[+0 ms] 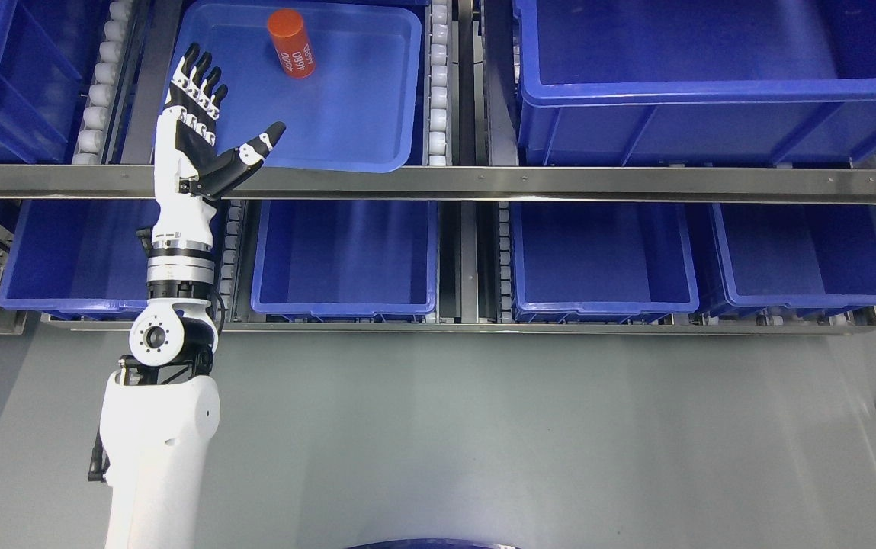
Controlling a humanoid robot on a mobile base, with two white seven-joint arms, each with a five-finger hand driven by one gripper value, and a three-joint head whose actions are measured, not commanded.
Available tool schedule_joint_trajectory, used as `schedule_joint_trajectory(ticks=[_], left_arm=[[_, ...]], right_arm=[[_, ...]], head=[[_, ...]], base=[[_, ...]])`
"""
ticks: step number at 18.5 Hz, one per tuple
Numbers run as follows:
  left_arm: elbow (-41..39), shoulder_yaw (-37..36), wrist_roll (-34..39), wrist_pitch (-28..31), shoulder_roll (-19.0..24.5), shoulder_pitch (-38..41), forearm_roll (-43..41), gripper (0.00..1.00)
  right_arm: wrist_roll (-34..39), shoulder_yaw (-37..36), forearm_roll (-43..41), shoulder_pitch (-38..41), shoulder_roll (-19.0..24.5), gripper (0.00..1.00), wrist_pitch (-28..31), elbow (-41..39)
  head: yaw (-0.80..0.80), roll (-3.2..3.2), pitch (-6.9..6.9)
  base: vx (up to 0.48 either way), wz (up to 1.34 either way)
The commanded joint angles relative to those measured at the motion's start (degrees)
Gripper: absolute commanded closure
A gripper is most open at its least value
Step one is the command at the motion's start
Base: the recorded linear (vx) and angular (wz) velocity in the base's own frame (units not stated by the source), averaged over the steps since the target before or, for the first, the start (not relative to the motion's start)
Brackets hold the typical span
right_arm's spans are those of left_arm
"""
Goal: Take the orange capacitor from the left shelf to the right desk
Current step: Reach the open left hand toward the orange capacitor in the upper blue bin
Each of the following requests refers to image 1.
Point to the large blue bin upper right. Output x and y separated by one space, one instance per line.
632 83

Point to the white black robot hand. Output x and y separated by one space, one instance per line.
190 176

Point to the blue bin far right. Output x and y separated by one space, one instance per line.
809 259

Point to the steel shelf rack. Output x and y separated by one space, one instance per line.
475 287

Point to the blue bin lower right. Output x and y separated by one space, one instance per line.
601 262

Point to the blue bin lower middle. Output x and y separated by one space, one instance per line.
346 260

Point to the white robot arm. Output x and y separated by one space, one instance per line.
161 407

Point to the orange cylindrical capacitor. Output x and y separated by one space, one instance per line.
291 42

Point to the blue bin upper left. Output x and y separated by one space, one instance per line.
46 52

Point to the shallow blue tray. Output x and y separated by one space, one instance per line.
355 113

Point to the blue bin lower left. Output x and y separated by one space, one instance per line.
78 259

